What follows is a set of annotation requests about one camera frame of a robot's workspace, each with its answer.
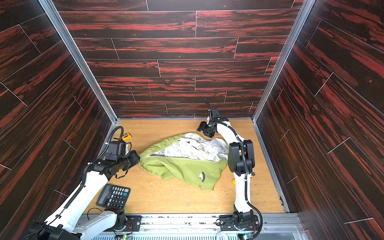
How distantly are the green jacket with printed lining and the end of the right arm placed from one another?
100mm

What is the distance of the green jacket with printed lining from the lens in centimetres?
85

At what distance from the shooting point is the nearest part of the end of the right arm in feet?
2.48
